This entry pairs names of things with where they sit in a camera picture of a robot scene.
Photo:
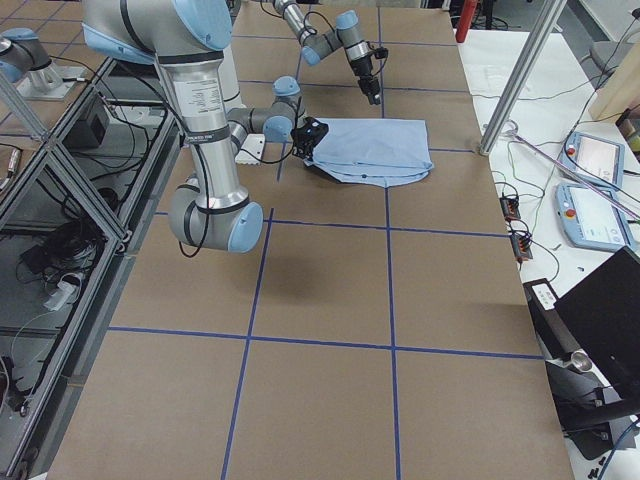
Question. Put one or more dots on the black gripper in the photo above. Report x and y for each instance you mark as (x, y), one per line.
(362, 70)
(302, 146)

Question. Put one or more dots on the light blue t-shirt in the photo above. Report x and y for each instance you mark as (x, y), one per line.
(379, 152)

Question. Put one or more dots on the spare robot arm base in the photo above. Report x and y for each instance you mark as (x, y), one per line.
(26, 63)

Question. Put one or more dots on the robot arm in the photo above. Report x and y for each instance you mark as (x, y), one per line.
(185, 42)
(319, 38)

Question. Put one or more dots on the red fire extinguisher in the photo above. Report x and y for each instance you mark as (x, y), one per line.
(465, 20)

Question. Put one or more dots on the orange black connector board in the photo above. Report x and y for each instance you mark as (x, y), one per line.
(510, 208)

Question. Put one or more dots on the far blue teach pendant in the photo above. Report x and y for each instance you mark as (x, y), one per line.
(594, 159)

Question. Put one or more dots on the blue teach pendant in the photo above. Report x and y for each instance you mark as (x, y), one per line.
(590, 221)
(594, 159)

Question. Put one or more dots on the near blue teach pendant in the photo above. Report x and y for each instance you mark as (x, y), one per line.
(590, 221)

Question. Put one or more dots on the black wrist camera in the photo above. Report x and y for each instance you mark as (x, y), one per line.
(312, 131)
(380, 52)

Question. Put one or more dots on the aluminium frame post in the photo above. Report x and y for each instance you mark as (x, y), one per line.
(532, 48)

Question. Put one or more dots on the aluminium frame truss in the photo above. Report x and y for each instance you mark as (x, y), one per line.
(71, 221)

